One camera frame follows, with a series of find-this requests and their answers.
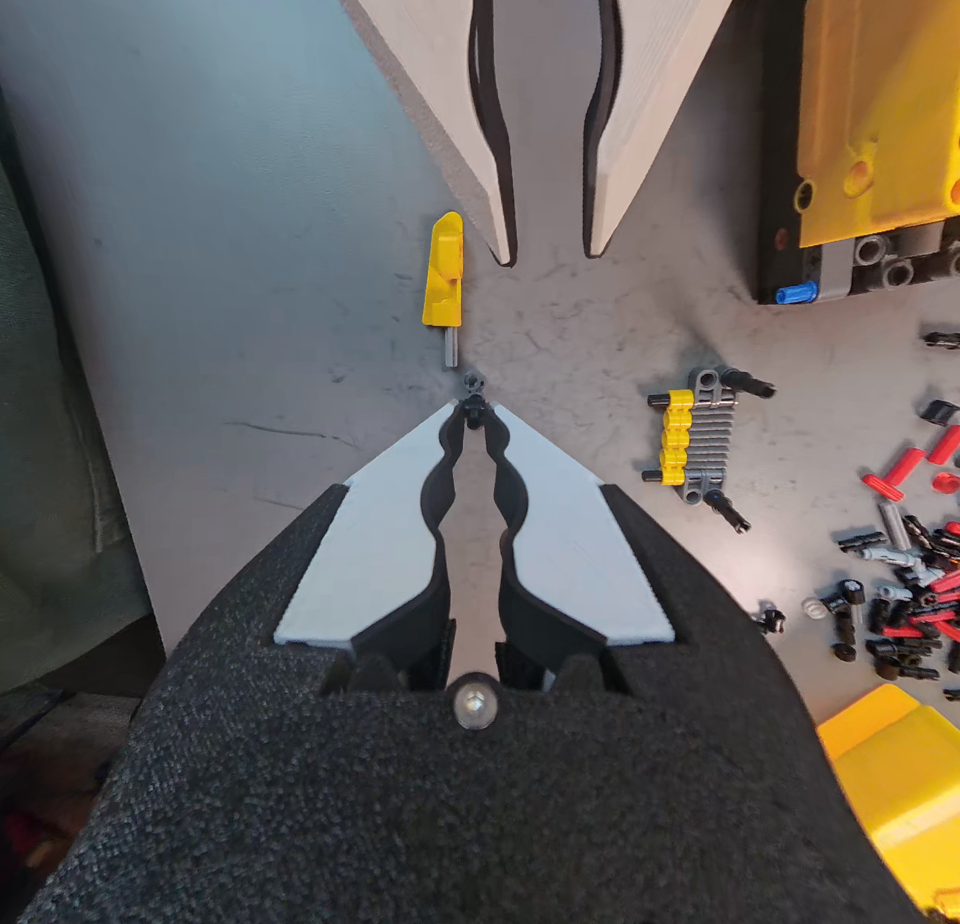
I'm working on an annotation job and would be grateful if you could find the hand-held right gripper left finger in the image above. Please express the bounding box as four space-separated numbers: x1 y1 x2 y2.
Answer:
273 399 460 691

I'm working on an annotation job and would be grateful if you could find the yellow lego bracket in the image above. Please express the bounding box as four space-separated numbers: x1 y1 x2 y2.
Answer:
421 211 465 331

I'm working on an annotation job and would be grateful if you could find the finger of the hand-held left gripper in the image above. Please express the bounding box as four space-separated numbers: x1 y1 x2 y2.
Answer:
318 0 519 268
582 0 753 259

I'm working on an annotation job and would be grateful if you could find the pile of small lego pins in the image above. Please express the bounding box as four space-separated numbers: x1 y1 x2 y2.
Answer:
752 327 960 705

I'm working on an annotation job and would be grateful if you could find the yellow black lego model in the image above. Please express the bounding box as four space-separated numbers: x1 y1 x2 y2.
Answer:
755 0 960 307

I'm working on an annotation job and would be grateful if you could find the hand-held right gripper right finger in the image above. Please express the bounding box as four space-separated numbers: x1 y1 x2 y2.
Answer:
483 401 676 691

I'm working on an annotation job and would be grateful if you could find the grey yellow lego subassembly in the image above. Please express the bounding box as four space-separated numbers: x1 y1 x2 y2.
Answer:
642 365 778 536

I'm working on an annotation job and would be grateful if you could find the yellow plastic bin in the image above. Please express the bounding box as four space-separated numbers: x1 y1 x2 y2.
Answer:
815 683 960 924

